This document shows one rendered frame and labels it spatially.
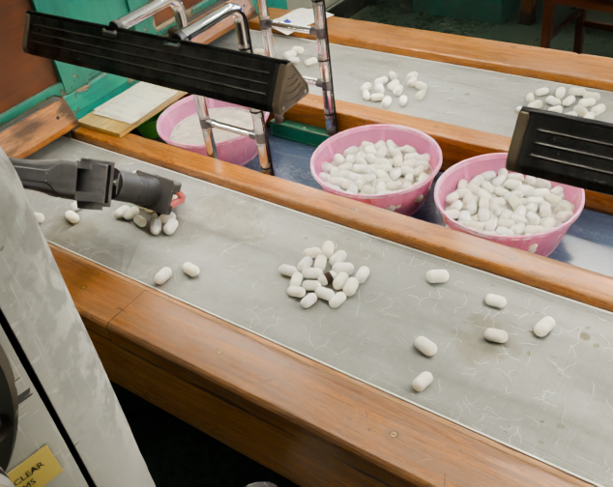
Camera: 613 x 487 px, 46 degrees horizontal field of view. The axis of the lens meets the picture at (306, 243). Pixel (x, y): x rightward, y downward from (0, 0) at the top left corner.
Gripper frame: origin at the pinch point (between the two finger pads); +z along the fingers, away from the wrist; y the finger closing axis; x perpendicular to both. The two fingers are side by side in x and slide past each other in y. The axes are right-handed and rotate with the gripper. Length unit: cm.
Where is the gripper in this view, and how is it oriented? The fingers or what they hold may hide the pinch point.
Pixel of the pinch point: (181, 198)
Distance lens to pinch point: 146.6
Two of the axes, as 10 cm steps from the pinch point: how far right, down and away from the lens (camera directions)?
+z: 4.9, 0.8, 8.7
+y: -8.2, -2.8, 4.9
